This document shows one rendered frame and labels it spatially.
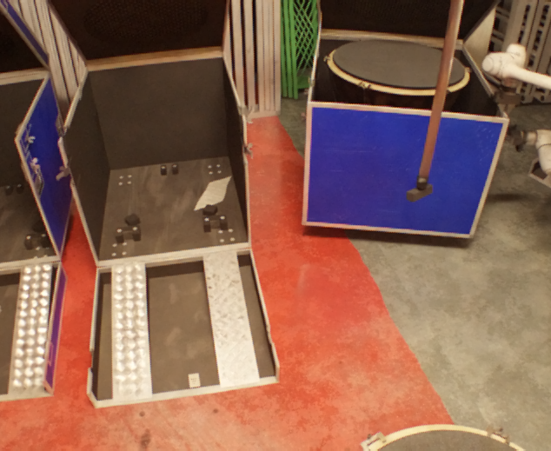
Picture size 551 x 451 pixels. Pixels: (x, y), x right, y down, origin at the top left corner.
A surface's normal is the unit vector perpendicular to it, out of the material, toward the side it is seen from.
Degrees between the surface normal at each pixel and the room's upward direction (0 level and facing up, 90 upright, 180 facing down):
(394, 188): 90
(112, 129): 90
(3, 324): 2
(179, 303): 2
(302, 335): 0
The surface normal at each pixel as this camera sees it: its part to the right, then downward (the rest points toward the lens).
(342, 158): -0.12, 0.63
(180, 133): 0.19, 0.62
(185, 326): 0.00, -0.75
